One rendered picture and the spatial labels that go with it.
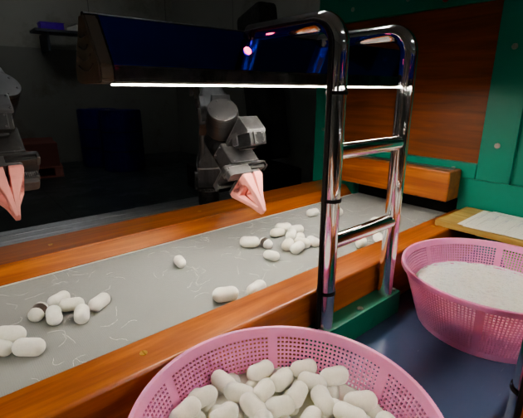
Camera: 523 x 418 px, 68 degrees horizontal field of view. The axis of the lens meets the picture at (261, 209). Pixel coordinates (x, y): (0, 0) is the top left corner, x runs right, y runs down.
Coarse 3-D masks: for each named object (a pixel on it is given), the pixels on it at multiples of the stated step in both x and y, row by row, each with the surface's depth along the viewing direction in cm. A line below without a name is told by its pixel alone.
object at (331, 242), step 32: (256, 32) 52; (288, 32) 48; (352, 32) 58; (384, 32) 54; (416, 64) 53; (320, 224) 49; (384, 224) 57; (320, 256) 50; (384, 256) 61; (320, 288) 52; (384, 288) 62; (320, 320) 53; (352, 320) 56
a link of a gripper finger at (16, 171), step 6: (0, 156) 58; (0, 162) 58; (18, 162) 59; (6, 168) 58; (12, 168) 58; (18, 168) 59; (12, 174) 58; (18, 174) 58; (12, 180) 58; (18, 180) 58; (12, 186) 58; (18, 186) 58; (12, 192) 58; (18, 192) 58; (18, 198) 58; (18, 204) 57; (18, 210) 57; (18, 216) 57
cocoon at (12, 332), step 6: (0, 330) 46; (6, 330) 46; (12, 330) 46; (18, 330) 46; (24, 330) 47; (0, 336) 46; (6, 336) 46; (12, 336) 46; (18, 336) 46; (24, 336) 47; (12, 342) 46
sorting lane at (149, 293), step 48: (192, 240) 79; (0, 288) 60; (48, 288) 60; (96, 288) 60; (144, 288) 60; (192, 288) 60; (240, 288) 60; (48, 336) 48; (96, 336) 48; (144, 336) 48; (0, 384) 40
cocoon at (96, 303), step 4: (96, 296) 54; (100, 296) 54; (104, 296) 54; (108, 296) 55; (92, 300) 53; (96, 300) 53; (100, 300) 53; (104, 300) 54; (108, 300) 54; (88, 304) 53; (92, 304) 53; (96, 304) 53; (100, 304) 53; (104, 304) 54; (92, 308) 53; (96, 308) 53; (100, 308) 53
